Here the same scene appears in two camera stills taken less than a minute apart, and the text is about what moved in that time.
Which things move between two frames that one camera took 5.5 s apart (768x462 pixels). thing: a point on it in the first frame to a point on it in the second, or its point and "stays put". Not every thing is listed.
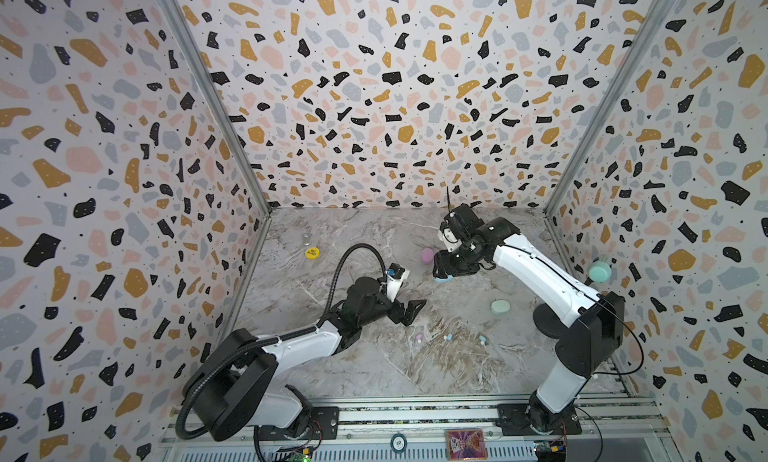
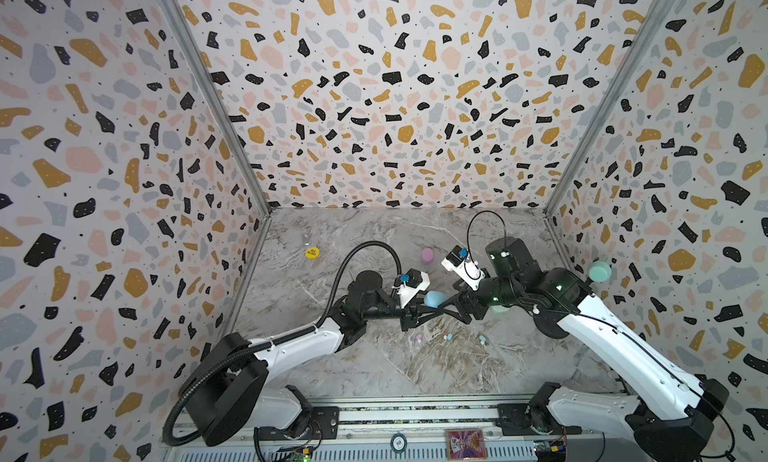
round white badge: (398, 443) stays put
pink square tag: (468, 444) stays put
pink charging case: (427, 255) stays put
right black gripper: (444, 264) to (465, 306)
